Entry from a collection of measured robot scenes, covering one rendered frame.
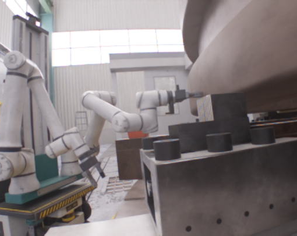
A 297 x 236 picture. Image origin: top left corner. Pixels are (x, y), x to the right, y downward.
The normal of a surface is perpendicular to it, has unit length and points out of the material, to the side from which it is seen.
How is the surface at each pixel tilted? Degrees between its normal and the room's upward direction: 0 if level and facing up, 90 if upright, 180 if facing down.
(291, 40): 90
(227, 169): 90
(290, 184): 90
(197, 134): 90
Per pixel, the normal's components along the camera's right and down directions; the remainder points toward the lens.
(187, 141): 0.18, -0.10
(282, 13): -0.95, 0.08
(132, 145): -0.20, -0.05
